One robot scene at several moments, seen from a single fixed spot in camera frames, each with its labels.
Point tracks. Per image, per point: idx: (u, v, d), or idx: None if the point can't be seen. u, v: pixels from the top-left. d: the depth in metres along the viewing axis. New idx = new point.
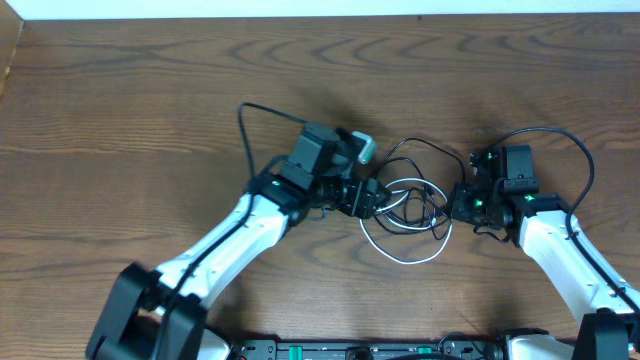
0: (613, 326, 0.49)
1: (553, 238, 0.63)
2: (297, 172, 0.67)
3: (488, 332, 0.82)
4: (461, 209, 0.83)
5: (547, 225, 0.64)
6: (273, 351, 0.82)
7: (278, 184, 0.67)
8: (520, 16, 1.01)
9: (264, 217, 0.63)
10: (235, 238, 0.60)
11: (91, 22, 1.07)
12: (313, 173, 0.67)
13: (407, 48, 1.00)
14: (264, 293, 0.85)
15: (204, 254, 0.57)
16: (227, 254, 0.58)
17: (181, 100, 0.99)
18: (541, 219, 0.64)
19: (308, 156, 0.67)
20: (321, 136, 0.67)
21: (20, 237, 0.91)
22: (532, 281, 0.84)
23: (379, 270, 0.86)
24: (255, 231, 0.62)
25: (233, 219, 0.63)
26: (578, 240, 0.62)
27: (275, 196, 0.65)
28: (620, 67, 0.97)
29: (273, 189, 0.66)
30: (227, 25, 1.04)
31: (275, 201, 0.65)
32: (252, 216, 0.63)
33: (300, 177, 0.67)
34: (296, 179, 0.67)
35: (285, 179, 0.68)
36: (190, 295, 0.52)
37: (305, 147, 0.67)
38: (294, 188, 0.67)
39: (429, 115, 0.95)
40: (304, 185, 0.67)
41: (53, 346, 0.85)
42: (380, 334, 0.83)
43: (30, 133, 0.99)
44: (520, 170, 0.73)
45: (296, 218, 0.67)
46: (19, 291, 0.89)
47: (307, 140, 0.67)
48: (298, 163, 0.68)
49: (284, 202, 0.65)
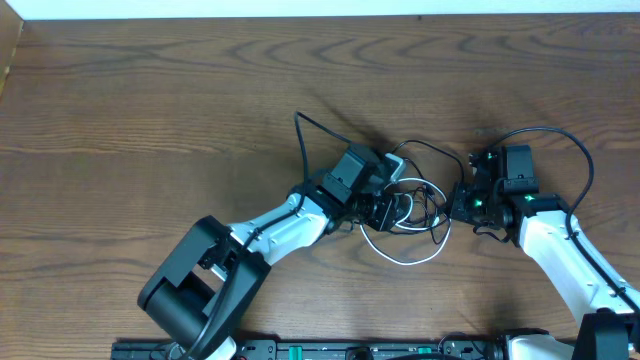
0: (612, 325, 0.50)
1: (553, 238, 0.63)
2: (339, 186, 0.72)
3: (488, 332, 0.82)
4: (460, 209, 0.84)
5: (547, 225, 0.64)
6: (273, 351, 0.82)
7: (321, 192, 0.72)
8: (519, 16, 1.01)
9: (314, 211, 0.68)
10: (288, 223, 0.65)
11: (92, 22, 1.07)
12: (352, 189, 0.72)
13: (407, 48, 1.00)
14: (265, 293, 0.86)
15: (265, 226, 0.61)
16: (281, 234, 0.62)
17: (181, 100, 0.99)
18: (541, 219, 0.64)
19: (351, 172, 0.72)
20: (363, 157, 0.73)
21: (20, 237, 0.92)
22: (532, 281, 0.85)
23: (379, 270, 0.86)
24: (304, 222, 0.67)
25: (285, 209, 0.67)
26: (578, 240, 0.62)
27: (317, 203, 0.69)
28: (620, 67, 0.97)
29: (317, 194, 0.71)
30: (227, 25, 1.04)
31: (319, 207, 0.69)
32: (302, 210, 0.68)
33: (340, 190, 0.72)
34: (336, 193, 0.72)
35: (326, 190, 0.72)
36: (256, 252, 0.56)
37: (349, 162, 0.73)
38: (334, 201, 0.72)
39: (429, 115, 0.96)
40: (342, 198, 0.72)
41: (53, 346, 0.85)
42: (380, 334, 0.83)
43: (29, 132, 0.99)
44: (520, 170, 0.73)
45: (331, 227, 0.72)
46: (18, 291, 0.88)
47: (351, 157, 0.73)
48: (339, 177, 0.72)
49: (327, 208, 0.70)
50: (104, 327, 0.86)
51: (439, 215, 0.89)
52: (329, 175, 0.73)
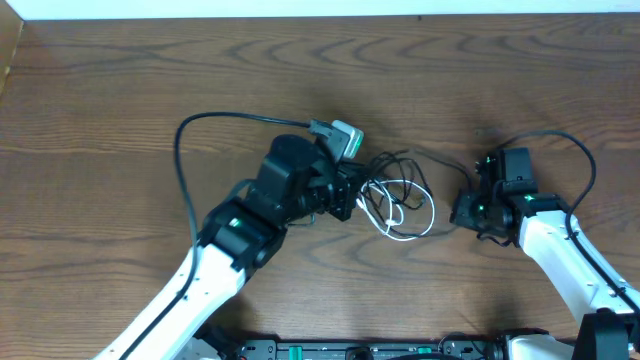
0: (611, 326, 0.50)
1: (553, 238, 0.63)
2: (268, 202, 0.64)
3: (488, 332, 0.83)
4: (465, 216, 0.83)
5: (546, 225, 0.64)
6: (273, 351, 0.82)
7: (235, 224, 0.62)
8: (519, 16, 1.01)
9: (209, 284, 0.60)
10: (170, 318, 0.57)
11: (92, 23, 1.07)
12: (281, 202, 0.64)
13: (407, 48, 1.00)
14: (265, 293, 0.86)
15: (130, 348, 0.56)
16: (158, 342, 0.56)
17: (181, 100, 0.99)
18: (541, 219, 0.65)
19: (275, 183, 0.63)
20: (286, 164, 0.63)
21: (21, 237, 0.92)
22: (533, 281, 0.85)
23: (379, 270, 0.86)
24: (198, 302, 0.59)
25: (175, 287, 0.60)
26: (578, 241, 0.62)
27: (229, 245, 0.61)
28: (620, 67, 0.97)
29: (227, 231, 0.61)
30: (228, 25, 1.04)
31: (229, 252, 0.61)
32: (195, 283, 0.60)
33: (264, 208, 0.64)
34: (266, 211, 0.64)
35: (248, 217, 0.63)
36: None
37: (270, 173, 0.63)
38: (255, 232, 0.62)
39: (429, 115, 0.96)
40: (273, 219, 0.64)
41: (53, 346, 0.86)
42: (380, 334, 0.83)
43: (29, 133, 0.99)
44: (519, 172, 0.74)
45: (262, 261, 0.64)
46: (18, 291, 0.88)
47: (271, 167, 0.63)
48: (266, 192, 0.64)
49: (241, 247, 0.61)
50: (104, 327, 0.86)
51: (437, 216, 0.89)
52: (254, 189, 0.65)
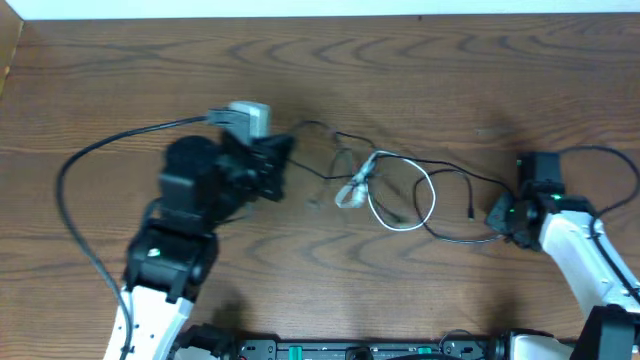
0: (620, 319, 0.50)
1: (574, 236, 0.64)
2: (183, 215, 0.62)
3: (488, 332, 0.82)
4: (499, 219, 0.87)
5: (569, 223, 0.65)
6: (273, 351, 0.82)
7: (158, 252, 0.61)
8: (520, 16, 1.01)
9: (150, 326, 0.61)
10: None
11: (92, 22, 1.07)
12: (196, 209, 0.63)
13: (408, 48, 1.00)
14: (264, 293, 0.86)
15: None
16: None
17: (181, 100, 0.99)
18: (565, 217, 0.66)
19: (181, 195, 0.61)
20: (185, 172, 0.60)
21: (21, 237, 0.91)
22: (533, 281, 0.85)
23: (379, 270, 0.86)
24: (149, 346, 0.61)
25: (118, 341, 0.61)
26: (599, 241, 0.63)
27: (159, 276, 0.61)
28: (620, 67, 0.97)
29: (152, 264, 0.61)
30: (228, 25, 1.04)
31: (163, 284, 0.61)
32: (136, 331, 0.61)
33: (186, 223, 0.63)
34: (185, 225, 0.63)
35: (168, 240, 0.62)
36: None
37: (172, 186, 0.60)
38: (182, 251, 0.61)
39: (429, 114, 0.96)
40: (196, 230, 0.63)
41: (53, 346, 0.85)
42: (380, 334, 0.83)
43: (29, 132, 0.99)
44: (549, 176, 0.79)
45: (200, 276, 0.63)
46: (18, 291, 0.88)
47: (171, 180, 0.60)
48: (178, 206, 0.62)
49: (172, 275, 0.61)
50: (104, 327, 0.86)
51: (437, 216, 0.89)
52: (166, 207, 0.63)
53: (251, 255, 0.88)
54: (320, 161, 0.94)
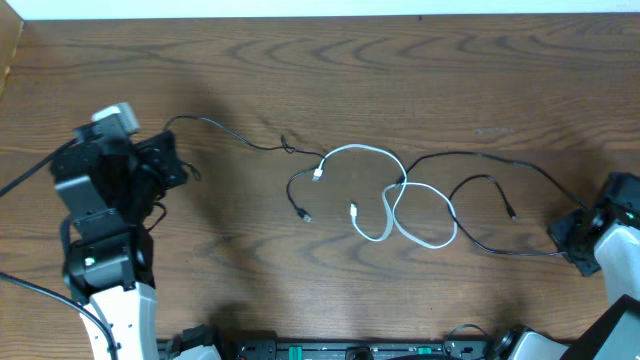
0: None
1: (632, 248, 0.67)
2: (98, 216, 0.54)
3: (488, 332, 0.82)
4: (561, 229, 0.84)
5: (633, 237, 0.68)
6: (273, 351, 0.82)
7: (93, 261, 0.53)
8: (520, 16, 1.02)
9: (125, 318, 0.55)
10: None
11: (92, 22, 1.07)
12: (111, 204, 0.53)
13: (407, 48, 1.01)
14: (264, 294, 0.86)
15: None
16: None
17: (182, 100, 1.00)
18: (632, 232, 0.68)
19: (90, 195, 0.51)
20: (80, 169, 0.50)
21: (21, 237, 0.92)
22: (533, 281, 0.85)
23: (379, 270, 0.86)
24: (133, 335, 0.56)
25: (101, 348, 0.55)
26: None
27: (108, 278, 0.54)
28: (620, 66, 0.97)
29: (93, 273, 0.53)
30: (228, 25, 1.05)
31: (115, 281, 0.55)
32: (114, 329, 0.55)
33: (106, 220, 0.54)
34: (106, 224, 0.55)
35: (95, 245, 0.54)
36: None
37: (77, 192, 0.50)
38: (117, 247, 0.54)
39: (429, 115, 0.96)
40: (120, 225, 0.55)
41: (53, 346, 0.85)
42: (380, 334, 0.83)
43: (29, 133, 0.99)
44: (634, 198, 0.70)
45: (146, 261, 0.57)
46: (18, 291, 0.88)
47: (69, 187, 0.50)
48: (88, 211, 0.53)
49: (120, 270, 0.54)
50: None
51: (454, 216, 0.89)
52: (75, 220, 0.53)
53: (251, 255, 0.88)
54: (298, 158, 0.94)
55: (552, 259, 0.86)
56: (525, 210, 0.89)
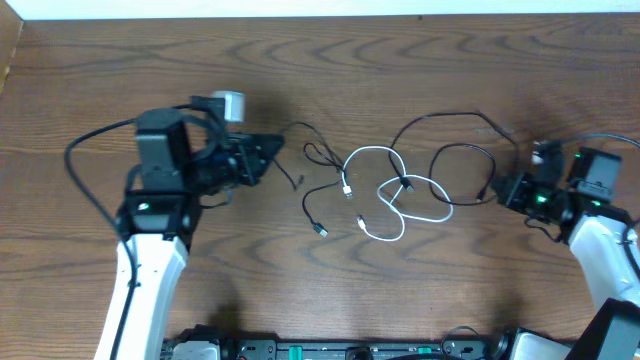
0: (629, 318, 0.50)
1: (606, 240, 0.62)
2: (162, 174, 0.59)
3: (488, 332, 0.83)
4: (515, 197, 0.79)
5: (603, 227, 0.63)
6: (273, 351, 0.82)
7: (147, 206, 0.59)
8: (520, 16, 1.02)
9: (154, 262, 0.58)
10: (137, 305, 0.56)
11: (92, 23, 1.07)
12: (176, 167, 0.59)
13: (407, 48, 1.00)
14: (264, 294, 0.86)
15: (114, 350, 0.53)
16: (137, 332, 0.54)
17: (181, 100, 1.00)
18: (600, 221, 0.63)
19: (159, 153, 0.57)
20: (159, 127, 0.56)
21: (21, 237, 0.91)
22: (533, 281, 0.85)
23: (379, 270, 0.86)
24: (152, 281, 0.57)
25: (123, 284, 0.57)
26: (630, 249, 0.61)
27: (151, 226, 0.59)
28: (620, 67, 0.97)
29: (142, 216, 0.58)
30: (228, 25, 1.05)
31: (156, 231, 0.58)
32: (141, 270, 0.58)
33: (167, 179, 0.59)
34: (166, 183, 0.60)
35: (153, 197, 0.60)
36: None
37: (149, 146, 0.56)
38: (170, 203, 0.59)
39: (429, 115, 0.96)
40: (178, 186, 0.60)
41: (53, 346, 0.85)
42: (380, 334, 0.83)
43: (29, 133, 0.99)
44: (600, 177, 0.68)
45: (189, 225, 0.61)
46: (18, 291, 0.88)
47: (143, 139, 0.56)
48: (155, 167, 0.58)
49: (164, 223, 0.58)
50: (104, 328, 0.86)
51: (449, 200, 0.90)
52: (142, 170, 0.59)
53: (251, 255, 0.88)
54: (299, 158, 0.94)
55: (552, 258, 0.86)
56: None
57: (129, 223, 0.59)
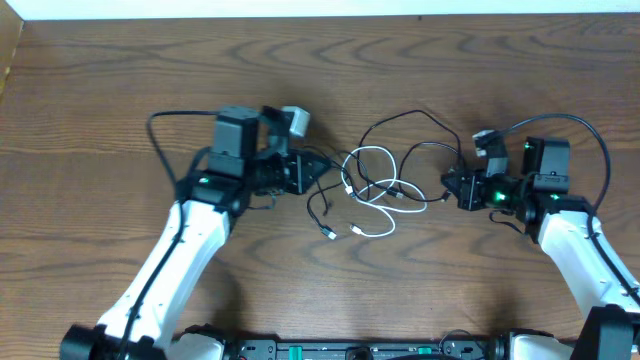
0: (618, 322, 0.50)
1: (573, 236, 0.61)
2: (229, 158, 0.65)
3: (488, 332, 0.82)
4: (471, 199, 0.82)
5: (568, 223, 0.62)
6: (273, 351, 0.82)
7: (207, 180, 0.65)
8: (519, 16, 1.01)
9: (200, 225, 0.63)
10: (174, 260, 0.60)
11: (92, 23, 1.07)
12: (243, 156, 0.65)
13: (407, 48, 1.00)
14: (264, 294, 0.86)
15: (146, 288, 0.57)
16: (170, 280, 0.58)
17: (181, 101, 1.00)
18: (564, 216, 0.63)
19: (232, 140, 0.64)
20: (238, 117, 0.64)
21: (21, 237, 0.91)
22: (533, 281, 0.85)
23: (379, 270, 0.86)
24: (193, 242, 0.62)
25: (169, 237, 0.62)
26: (598, 242, 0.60)
27: (206, 198, 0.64)
28: (620, 67, 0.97)
29: (201, 188, 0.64)
30: (228, 25, 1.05)
31: (208, 203, 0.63)
32: (187, 230, 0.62)
33: (230, 163, 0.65)
34: (228, 168, 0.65)
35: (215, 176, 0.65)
36: (142, 337, 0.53)
37: (224, 132, 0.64)
38: (228, 184, 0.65)
39: (429, 115, 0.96)
40: (238, 173, 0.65)
41: (53, 346, 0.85)
42: (380, 334, 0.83)
43: (30, 133, 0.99)
44: (553, 167, 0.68)
45: (238, 209, 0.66)
46: (18, 291, 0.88)
47: (223, 124, 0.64)
48: (224, 150, 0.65)
49: (217, 198, 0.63)
50: None
51: (424, 198, 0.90)
52: (212, 152, 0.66)
53: (251, 255, 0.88)
54: None
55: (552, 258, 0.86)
56: None
57: (188, 190, 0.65)
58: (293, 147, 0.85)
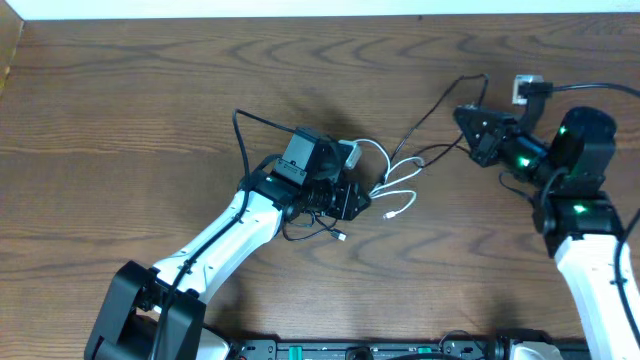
0: None
1: (596, 280, 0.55)
2: (294, 169, 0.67)
3: (488, 332, 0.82)
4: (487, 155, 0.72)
5: (594, 263, 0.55)
6: (273, 351, 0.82)
7: (271, 179, 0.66)
8: (519, 16, 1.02)
9: (260, 212, 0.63)
10: (230, 234, 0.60)
11: (92, 23, 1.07)
12: (308, 170, 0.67)
13: (408, 48, 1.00)
14: (264, 293, 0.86)
15: (201, 250, 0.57)
16: (223, 251, 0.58)
17: (181, 100, 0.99)
18: (589, 248, 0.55)
19: (302, 153, 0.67)
20: (314, 135, 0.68)
21: (22, 237, 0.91)
22: (533, 281, 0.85)
23: (380, 270, 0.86)
24: (249, 227, 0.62)
25: (229, 215, 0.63)
26: (624, 290, 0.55)
27: (268, 193, 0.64)
28: (620, 66, 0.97)
29: (266, 185, 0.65)
30: (228, 25, 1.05)
31: (269, 198, 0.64)
32: (247, 214, 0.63)
33: (294, 172, 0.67)
34: (291, 177, 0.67)
35: (278, 178, 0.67)
36: (188, 291, 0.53)
37: (299, 143, 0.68)
38: (289, 188, 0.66)
39: (429, 115, 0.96)
40: (298, 181, 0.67)
41: (52, 346, 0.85)
42: (380, 334, 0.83)
43: (30, 133, 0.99)
44: (589, 169, 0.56)
45: (291, 214, 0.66)
46: (18, 291, 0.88)
47: (301, 136, 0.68)
48: (293, 161, 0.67)
49: (278, 196, 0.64)
50: None
51: (421, 164, 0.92)
52: (281, 159, 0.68)
53: (251, 255, 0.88)
54: None
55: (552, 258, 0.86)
56: (525, 210, 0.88)
57: (252, 183, 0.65)
58: (345, 178, 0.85)
